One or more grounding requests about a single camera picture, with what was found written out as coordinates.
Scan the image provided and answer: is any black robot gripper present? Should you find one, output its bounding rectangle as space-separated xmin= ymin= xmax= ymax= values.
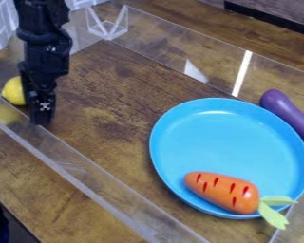
xmin=16 ymin=28 xmax=71 ymax=125

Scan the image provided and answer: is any yellow toy lemon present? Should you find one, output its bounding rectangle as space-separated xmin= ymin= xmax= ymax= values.
xmin=0 ymin=76 xmax=26 ymax=105

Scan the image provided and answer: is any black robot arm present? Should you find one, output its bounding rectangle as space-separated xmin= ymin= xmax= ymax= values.
xmin=12 ymin=0 xmax=71 ymax=125

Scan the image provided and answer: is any blue plastic tray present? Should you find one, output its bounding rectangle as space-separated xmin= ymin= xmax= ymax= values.
xmin=149 ymin=98 xmax=304 ymax=219

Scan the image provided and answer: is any white patterned curtain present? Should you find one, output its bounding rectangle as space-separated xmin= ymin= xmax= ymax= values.
xmin=0 ymin=0 xmax=97 ymax=51

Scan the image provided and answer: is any purple toy eggplant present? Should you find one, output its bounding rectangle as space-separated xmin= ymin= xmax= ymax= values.
xmin=260 ymin=89 xmax=304 ymax=140

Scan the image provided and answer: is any orange toy carrot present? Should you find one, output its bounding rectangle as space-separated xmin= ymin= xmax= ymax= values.
xmin=183 ymin=171 xmax=296 ymax=230

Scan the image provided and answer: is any dark wooden furniture piece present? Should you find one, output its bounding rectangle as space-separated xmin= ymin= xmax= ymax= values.
xmin=224 ymin=0 xmax=304 ymax=34

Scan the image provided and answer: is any clear acrylic left wall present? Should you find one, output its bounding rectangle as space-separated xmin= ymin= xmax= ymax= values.
xmin=0 ymin=21 xmax=95 ymax=90

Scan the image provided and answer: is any clear acrylic wall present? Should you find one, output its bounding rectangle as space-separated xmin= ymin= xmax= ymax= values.
xmin=86 ymin=3 xmax=304 ymax=110
xmin=0 ymin=97 xmax=209 ymax=243
xmin=0 ymin=21 xmax=95 ymax=90

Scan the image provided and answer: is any clear acrylic front wall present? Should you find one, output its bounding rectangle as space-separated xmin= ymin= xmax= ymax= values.
xmin=0 ymin=97 xmax=209 ymax=243

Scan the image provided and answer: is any clear acrylic back wall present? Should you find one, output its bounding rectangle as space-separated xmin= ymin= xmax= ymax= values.
xmin=86 ymin=3 xmax=304 ymax=110

